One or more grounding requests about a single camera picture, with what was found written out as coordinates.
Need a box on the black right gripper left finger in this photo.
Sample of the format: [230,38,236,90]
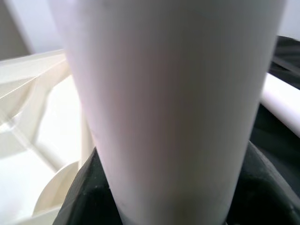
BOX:
[56,147,125,225]

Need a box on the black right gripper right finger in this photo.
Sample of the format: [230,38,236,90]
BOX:
[224,140,300,225]

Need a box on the white plastic table leg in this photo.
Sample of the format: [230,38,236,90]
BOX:
[259,72,300,139]
[48,0,289,225]

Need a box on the white plastic table top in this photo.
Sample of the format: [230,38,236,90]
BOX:
[0,48,100,225]

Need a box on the black tablecloth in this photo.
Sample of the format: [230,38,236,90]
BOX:
[246,35,300,188]

